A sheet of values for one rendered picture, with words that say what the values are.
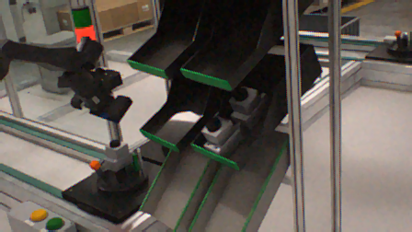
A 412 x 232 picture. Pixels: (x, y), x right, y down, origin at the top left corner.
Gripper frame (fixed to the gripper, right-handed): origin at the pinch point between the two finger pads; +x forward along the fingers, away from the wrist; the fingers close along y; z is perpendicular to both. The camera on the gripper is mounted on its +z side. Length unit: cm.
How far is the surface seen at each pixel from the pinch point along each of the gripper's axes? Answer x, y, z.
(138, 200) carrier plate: 14.8, -10.2, -14.5
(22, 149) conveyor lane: 23, 57, -11
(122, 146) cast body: 7.5, -2.1, -4.7
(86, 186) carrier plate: 13.5, 7.7, -16.6
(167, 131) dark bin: -5.6, -25.8, -2.9
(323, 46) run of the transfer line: 95, 14, 108
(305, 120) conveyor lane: 60, -16, 45
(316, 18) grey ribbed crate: 146, 62, 173
